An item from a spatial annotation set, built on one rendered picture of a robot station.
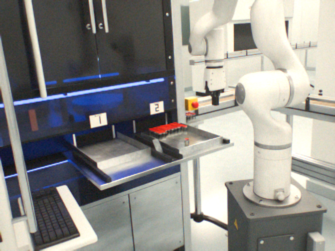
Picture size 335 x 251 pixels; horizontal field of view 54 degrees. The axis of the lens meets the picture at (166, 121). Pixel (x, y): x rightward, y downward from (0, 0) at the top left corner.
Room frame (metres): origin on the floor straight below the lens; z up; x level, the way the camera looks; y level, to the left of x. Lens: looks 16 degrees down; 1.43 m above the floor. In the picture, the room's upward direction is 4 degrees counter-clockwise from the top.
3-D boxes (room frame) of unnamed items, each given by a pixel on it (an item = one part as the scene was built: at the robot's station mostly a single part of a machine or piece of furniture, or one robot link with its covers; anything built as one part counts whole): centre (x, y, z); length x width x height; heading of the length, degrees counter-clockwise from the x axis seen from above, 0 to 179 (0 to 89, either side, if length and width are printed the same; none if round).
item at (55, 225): (1.06, 0.45, 0.82); 0.40 x 0.14 x 0.02; 28
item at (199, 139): (1.57, -0.07, 0.90); 0.34 x 0.26 x 0.04; 33
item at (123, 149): (1.48, 0.28, 0.90); 0.34 x 0.26 x 0.04; 33
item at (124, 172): (1.51, 0.10, 0.87); 0.70 x 0.48 x 0.02; 123
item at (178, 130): (1.64, -0.02, 0.90); 0.18 x 0.02 x 0.05; 123
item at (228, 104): (2.18, -0.31, 0.92); 0.69 x 0.16 x 0.16; 123
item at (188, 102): (1.90, -0.15, 1.00); 0.08 x 0.07 x 0.07; 33
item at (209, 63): (1.45, -0.23, 1.27); 0.09 x 0.08 x 0.03; 124
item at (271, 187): (1.01, -0.34, 0.95); 0.19 x 0.19 x 0.18
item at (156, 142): (1.39, 0.02, 0.91); 0.14 x 0.03 x 0.06; 34
